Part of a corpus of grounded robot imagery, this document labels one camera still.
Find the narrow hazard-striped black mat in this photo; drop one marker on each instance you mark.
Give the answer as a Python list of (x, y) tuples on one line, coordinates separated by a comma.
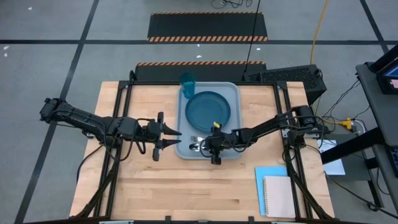
[(161, 72)]

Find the light blue notebook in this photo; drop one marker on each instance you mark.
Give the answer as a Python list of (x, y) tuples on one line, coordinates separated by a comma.
[(259, 186)]

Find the black monitor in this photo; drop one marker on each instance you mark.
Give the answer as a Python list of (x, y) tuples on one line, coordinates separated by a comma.
[(387, 73)]

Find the dark blue plate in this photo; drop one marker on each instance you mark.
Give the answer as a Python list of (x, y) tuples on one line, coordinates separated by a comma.
[(208, 110)]

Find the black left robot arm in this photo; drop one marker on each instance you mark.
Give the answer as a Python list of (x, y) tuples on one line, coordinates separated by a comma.
[(90, 123)]

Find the black aluminium table frame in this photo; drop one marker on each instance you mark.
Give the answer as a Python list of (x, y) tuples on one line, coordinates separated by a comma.
[(122, 102)]

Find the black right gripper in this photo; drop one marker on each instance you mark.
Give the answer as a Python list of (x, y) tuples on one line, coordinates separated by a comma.
[(222, 140)]

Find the black perforated computer case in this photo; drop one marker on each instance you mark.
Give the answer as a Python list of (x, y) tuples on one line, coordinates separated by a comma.
[(289, 79)]

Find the dark grey side desk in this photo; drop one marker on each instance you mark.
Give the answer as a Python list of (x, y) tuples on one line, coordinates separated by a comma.
[(377, 102)]

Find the grey plastic tray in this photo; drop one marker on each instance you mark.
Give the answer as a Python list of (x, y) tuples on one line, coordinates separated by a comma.
[(183, 124)]

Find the teal plastic cup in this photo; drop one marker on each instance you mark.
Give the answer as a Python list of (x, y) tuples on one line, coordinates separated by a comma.
[(187, 85)]

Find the large hazard-striped black mat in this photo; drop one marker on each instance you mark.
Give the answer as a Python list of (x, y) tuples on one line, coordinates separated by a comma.
[(206, 26)]

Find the white paper sheet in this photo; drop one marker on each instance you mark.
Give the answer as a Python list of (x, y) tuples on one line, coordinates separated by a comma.
[(334, 166)]

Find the black desk crossbar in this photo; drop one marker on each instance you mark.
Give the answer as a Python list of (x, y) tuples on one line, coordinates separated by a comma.
[(351, 146)]

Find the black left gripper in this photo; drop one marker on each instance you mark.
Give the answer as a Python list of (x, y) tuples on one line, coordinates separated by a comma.
[(150, 130)]

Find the tan spiral notebook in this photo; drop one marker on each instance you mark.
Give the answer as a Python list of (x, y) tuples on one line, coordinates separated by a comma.
[(280, 197)]

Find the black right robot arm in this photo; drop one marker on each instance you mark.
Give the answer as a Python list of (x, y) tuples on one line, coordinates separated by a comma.
[(270, 124)]

